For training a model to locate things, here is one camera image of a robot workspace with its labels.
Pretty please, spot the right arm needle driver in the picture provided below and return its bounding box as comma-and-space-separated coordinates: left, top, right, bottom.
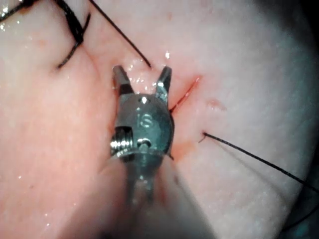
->
110, 93, 174, 160

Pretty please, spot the right arm needle driver jaw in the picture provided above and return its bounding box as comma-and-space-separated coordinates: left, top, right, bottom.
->
112, 65, 135, 96
155, 65, 172, 103

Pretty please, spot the black stitching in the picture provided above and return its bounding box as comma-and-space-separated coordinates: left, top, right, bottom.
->
0, 0, 92, 70

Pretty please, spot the tissue pad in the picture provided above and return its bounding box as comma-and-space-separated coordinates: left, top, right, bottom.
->
0, 0, 319, 239

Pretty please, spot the black thread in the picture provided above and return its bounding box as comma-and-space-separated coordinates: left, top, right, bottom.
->
88, 0, 319, 231

